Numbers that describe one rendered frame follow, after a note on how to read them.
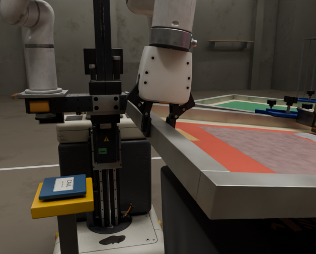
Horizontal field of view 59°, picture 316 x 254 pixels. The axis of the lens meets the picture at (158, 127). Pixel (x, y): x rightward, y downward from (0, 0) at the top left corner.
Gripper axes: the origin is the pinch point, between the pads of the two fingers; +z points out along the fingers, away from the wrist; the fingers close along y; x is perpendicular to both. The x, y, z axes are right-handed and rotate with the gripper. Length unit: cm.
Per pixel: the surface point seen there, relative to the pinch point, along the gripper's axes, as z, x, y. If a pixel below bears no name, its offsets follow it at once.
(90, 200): 18.9, -5.8, 11.3
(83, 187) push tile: 17.4, -8.9, 13.0
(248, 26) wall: -216, -976, -596
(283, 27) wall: -229, -924, -716
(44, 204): 20.3, -6.2, 20.9
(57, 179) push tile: 18.2, -14.9, 19.1
